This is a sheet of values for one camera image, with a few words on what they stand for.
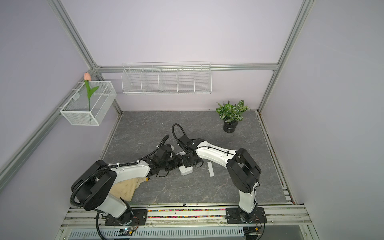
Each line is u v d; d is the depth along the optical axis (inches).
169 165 30.3
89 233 27.8
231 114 34.2
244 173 18.7
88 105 31.8
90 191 17.3
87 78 32.6
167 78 39.0
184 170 33.3
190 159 29.2
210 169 35.3
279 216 29.8
